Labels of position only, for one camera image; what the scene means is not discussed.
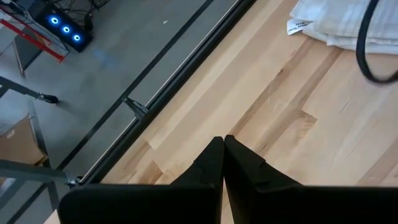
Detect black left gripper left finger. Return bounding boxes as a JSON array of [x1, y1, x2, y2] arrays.
[[57, 136, 225, 224]]

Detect metal cart with castors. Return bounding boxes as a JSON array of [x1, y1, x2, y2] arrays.
[[0, 76, 81, 224]]

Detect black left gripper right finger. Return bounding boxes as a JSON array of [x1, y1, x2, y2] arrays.
[[223, 134, 398, 224]]

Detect computer tower blue lights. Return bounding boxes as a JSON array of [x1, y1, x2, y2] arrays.
[[27, 0, 95, 54]]

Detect cardboard box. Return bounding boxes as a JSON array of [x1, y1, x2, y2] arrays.
[[0, 113, 48, 166]]

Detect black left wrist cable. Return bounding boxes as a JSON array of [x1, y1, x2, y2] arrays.
[[356, 0, 398, 85]]

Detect black cable bundle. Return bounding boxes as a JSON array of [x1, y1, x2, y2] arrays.
[[46, 0, 111, 15]]

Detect black table frame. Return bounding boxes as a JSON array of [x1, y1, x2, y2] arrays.
[[67, 0, 259, 187]]

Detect red metal frame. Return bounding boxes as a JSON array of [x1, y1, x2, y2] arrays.
[[0, 7, 67, 63]]

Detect white checked towel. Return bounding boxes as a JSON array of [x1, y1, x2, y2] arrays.
[[286, 0, 398, 56]]

